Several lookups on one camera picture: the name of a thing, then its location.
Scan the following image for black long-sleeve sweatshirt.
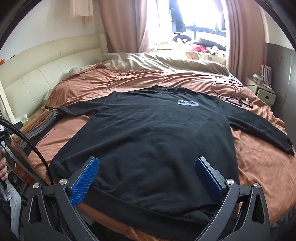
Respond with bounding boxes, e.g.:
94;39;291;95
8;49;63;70
49;86;294;240

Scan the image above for stack of folded clothes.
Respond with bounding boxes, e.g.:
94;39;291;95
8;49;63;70
20;105;63;146

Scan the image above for person's left hand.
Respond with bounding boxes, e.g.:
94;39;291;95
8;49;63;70
0;148;8;181

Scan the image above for orange-brown bed blanket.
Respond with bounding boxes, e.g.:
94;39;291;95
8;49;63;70
10;62;296;241

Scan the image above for white bedside table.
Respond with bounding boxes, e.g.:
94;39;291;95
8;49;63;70
244;77;276;107

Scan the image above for cream leather headboard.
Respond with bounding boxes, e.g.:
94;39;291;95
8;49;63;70
1;33;108;123

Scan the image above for pile of plush toys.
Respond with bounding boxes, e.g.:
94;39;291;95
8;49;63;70
151;34;227;61

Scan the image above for beige duvet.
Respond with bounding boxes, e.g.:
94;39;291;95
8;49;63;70
69;52;230;76

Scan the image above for grey wardrobe panels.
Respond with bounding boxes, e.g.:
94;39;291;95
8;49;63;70
263;43;296;135

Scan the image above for dark hanging garment left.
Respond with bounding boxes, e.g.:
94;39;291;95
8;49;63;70
169;0;187;34

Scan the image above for right pink curtain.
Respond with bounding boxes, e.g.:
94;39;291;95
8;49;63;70
226;1;265;82

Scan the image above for pink curtain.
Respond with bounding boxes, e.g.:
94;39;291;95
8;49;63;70
226;1;265;82
98;0;150;53

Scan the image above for left pink curtain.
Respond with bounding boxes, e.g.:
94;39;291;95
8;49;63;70
98;0;150;53

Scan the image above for beige hanging cloth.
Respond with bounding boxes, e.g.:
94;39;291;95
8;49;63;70
70;0;94;25

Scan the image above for black cable on bed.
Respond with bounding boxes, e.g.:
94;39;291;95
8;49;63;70
211;80;254;108

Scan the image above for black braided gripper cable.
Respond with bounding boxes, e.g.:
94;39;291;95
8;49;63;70
0;116;54;186

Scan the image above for white wire rack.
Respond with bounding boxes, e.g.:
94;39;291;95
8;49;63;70
260;58;272;89

